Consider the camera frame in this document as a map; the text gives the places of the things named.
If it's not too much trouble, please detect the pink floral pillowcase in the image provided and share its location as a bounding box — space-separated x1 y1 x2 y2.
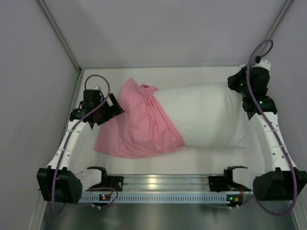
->
94 78 185 159

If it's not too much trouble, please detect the white pillow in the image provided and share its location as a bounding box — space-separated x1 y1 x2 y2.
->
153 82 247 148

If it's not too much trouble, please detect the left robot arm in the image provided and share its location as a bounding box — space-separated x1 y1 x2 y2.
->
36 86 124 204

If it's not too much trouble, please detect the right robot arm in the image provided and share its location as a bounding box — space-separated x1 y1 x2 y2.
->
224 59 307 201

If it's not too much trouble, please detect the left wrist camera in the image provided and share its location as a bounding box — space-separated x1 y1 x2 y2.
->
92 85 101 91

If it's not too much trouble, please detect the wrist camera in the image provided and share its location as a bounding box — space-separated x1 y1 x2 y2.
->
92 85 101 91
253 59 271 71

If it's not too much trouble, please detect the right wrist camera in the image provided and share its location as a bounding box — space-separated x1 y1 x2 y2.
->
253 59 271 71

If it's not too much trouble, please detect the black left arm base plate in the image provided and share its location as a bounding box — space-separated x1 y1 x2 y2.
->
102 176 124 192

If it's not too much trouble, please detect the right aluminium frame post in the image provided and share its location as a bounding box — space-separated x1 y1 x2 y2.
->
247 0 295 66

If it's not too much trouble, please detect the aluminium frame post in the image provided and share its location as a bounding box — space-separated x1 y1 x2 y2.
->
247 0 295 66
36 0 82 73

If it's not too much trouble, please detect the aluminium front rail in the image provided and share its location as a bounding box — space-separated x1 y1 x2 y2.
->
81 173 255 192

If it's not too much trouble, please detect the white slotted cable duct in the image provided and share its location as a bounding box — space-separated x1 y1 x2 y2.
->
79 193 242 204

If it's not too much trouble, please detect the left aluminium frame post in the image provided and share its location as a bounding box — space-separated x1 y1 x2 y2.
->
36 0 82 73

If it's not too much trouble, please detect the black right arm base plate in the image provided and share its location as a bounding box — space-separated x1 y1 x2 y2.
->
208 176 238 193

